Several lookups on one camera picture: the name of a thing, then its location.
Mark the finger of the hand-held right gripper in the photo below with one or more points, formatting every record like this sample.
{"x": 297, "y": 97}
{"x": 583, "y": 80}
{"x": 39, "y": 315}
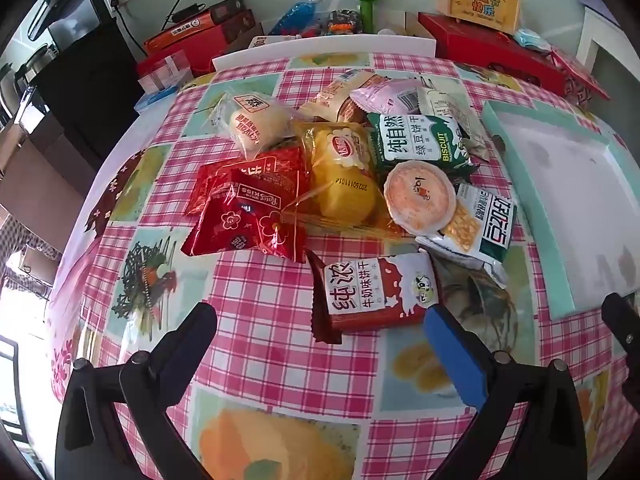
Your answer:
{"x": 622, "y": 317}

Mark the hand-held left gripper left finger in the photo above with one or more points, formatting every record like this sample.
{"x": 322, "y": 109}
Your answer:
{"x": 192, "y": 332}

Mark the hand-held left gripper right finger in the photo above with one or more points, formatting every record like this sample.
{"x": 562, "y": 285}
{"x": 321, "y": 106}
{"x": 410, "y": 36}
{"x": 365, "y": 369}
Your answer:
{"x": 452, "y": 355}

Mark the red white biscuit packet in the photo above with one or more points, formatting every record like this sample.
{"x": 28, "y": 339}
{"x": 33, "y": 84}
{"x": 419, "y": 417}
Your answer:
{"x": 370, "y": 292}

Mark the red flower print packet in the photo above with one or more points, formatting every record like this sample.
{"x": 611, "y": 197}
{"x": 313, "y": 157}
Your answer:
{"x": 240, "y": 225}

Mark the teal rimmed white tray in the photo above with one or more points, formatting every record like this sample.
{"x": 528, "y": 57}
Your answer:
{"x": 565, "y": 200}

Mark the white green cracker packet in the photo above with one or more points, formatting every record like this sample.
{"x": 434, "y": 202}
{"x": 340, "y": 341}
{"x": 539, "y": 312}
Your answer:
{"x": 487, "y": 225}

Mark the round orange jelly cup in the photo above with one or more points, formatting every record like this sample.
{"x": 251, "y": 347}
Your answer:
{"x": 420, "y": 195}

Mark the red patterned cake packet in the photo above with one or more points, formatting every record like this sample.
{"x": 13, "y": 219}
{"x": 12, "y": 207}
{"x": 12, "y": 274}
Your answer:
{"x": 240, "y": 165}

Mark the yellow cake packet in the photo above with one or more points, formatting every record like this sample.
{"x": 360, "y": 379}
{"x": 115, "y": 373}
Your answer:
{"x": 340, "y": 180}

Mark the green biscuit packet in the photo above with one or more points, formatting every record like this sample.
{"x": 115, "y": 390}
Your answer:
{"x": 425, "y": 142}

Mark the steamed cake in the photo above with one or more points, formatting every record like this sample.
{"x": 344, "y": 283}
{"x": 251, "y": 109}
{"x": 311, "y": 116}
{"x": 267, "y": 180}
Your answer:
{"x": 255, "y": 127}

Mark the small white snack packet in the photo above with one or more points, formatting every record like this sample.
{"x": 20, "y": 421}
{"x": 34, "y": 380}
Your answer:
{"x": 445, "y": 105}

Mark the pink snack packet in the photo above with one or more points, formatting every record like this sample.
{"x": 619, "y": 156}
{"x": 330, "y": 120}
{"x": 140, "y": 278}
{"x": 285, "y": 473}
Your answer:
{"x": 385, "y": 97}

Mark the beige snack packet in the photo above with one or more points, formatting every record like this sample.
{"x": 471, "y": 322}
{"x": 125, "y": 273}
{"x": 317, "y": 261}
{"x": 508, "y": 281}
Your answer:
{"x": 332, "y": 95}

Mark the pink checked tablecloth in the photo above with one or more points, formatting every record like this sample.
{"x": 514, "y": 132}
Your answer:
{"x": 250, "y": 310}

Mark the cartoon printed bed sheet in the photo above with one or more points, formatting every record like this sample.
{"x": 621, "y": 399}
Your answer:
{"x": 135, "y": 130}

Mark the large brown cardboard box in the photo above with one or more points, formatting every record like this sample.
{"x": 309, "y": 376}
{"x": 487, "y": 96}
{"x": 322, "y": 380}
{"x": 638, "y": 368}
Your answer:
{"x": 45, "y": 170}

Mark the blue tissue box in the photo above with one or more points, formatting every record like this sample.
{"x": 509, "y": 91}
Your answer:
{"x": 160, "y": 97}

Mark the red patterned tin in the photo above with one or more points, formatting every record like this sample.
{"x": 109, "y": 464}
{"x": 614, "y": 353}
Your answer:
{"x": 580, "y": 80}

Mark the clear plastic box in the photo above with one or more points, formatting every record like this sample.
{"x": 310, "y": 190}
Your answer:
{"x": 165, "y": 72}

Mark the black cabinet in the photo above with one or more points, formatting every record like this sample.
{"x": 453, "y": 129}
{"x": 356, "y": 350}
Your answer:
{"x": 90, "y": 75}

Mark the blue white wipes pack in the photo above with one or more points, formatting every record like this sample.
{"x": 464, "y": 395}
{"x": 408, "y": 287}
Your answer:
{"x": 532, "y": 39}

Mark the orange flat box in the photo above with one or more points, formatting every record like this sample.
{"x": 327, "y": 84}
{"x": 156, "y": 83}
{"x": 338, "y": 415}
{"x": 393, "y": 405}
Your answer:
{"x": 185, "y": 32}

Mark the white yellow card box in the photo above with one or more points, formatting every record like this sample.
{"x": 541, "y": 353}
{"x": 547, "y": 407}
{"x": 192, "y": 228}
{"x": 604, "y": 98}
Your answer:
{"x": 272, "y": 42}

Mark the steel kettle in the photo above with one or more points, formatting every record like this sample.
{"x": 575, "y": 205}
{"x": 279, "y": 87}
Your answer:
{"x": 32, "y": 67}

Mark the large red gift box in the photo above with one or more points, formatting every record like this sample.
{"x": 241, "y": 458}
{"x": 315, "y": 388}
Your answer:
{"x": 475, "y": 45}

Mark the dark red patterned box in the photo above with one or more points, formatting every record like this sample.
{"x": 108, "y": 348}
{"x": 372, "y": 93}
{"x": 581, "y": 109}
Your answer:
{"x": 240, "y": 22}

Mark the black power adapter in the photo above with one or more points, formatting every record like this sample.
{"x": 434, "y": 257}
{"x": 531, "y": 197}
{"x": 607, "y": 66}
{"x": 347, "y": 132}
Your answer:
{"x": 185, "y": 12}

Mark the dark flat box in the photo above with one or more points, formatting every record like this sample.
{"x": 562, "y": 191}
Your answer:
{"x": 227, "y": 7}

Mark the blue water bottle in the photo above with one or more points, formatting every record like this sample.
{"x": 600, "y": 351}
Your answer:
{"x": 295, "y": 15}

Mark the cardboard toy box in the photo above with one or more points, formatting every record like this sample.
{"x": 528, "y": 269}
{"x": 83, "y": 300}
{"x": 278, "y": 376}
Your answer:
{"x": 417, "y": 22}

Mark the pile of colourful toys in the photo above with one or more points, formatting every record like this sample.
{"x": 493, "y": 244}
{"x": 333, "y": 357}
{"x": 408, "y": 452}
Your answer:
{"x": 345, "y": 20}

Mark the green dumbbell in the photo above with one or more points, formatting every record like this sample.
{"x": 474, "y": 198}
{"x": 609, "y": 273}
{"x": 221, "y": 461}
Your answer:
{"x": 369, "y": 10}

